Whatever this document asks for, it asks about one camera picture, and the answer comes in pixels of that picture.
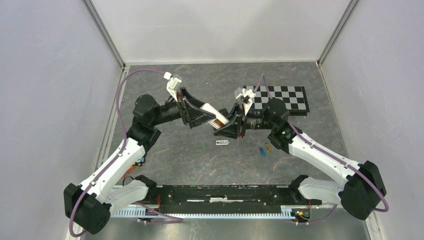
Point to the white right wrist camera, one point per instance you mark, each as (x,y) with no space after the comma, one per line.
(245,97)

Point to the blue battery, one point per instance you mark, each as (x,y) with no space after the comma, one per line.
(262,152)

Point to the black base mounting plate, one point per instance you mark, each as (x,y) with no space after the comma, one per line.
(225,199)

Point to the black white chessboard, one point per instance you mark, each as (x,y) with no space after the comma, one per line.
(294,97)

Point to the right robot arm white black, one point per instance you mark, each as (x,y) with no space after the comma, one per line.
(357,187)

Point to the gold battery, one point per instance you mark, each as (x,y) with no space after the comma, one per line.
(268,147)

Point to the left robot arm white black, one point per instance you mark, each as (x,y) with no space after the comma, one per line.
(90,204)

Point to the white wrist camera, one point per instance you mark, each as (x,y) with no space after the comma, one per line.
(173,84)
(245,97)

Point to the white remote control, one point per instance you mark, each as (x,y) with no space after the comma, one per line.
(219,119)

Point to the white slotted cable duct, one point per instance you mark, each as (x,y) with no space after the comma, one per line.
(139,212)

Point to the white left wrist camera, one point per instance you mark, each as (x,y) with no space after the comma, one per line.
(173,84)

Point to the white battery cover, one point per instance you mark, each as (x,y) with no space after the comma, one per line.
(222,142)

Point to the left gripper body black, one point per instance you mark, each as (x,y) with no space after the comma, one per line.
(185,114)

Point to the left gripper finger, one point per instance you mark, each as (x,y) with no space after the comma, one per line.
(188,101)
(198,117)

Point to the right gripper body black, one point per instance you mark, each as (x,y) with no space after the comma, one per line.
(242,120)

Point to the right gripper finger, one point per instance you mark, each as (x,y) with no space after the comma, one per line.
(234,111)
(228,130)

